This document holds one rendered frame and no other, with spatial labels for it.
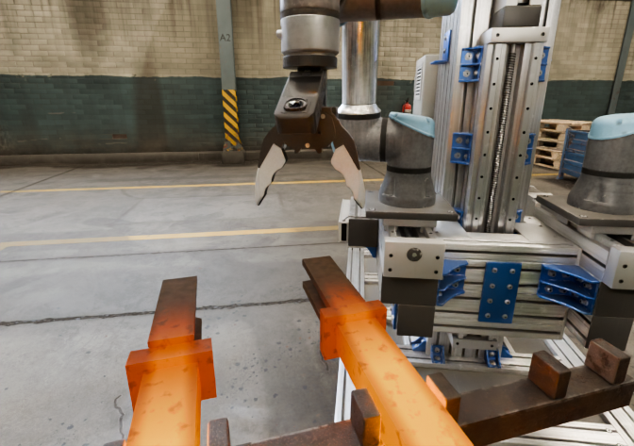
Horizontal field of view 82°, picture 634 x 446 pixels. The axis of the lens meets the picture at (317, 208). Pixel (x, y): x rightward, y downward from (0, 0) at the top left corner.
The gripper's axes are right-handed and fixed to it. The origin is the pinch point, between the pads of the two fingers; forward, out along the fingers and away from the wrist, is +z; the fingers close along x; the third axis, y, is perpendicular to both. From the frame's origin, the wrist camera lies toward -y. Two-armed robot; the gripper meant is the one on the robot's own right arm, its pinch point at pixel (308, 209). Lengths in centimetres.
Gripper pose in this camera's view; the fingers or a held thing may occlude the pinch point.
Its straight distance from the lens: 51.0
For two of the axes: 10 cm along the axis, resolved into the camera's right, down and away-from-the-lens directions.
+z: 0.0, 9.6, 2.9
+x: -9.9, -0.3, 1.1
